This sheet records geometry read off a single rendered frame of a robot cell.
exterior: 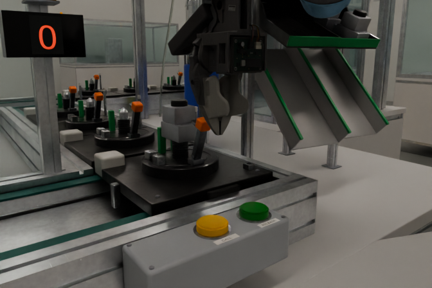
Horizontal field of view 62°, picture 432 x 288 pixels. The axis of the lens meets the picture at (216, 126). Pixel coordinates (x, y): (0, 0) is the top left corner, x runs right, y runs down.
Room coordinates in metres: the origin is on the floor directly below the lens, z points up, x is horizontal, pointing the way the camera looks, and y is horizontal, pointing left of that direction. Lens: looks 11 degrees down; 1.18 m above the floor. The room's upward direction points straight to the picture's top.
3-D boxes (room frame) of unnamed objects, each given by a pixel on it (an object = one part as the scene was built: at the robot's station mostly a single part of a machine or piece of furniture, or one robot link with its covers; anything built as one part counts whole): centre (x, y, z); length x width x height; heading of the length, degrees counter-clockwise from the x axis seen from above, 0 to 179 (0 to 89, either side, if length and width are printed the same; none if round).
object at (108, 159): (0.66, 0.20, 0.97); 0.05 x 0.05 x 0.04; 37
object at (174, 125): (0.64, 0.07, 1.06); 0.08 x 0.04 x 0.07; 37
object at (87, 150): (0.84, 0.22, 1.01); 0.24 x 0.24 x 0.13; 37
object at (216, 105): (0.52, 0.00, 1.10); 0.06 x 0.03 x 0.09; 37
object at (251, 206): (0.46, -0.05, 0.96); 0.04 x 0.04 x 0.02
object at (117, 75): (10.11, 2.65, 1.13); 2.86 x 1.56 x 2.25; 126
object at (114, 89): (2.02, 0.45, 1.01); 0.24 x 0.24 x 0.13; 37
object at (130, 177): (0.64, 0.07, 0.96); 0.24 x 0.24 x 0.02; 37
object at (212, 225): (0.41, 0.00, 0.96); 0.04 x 0.04 x 0.02
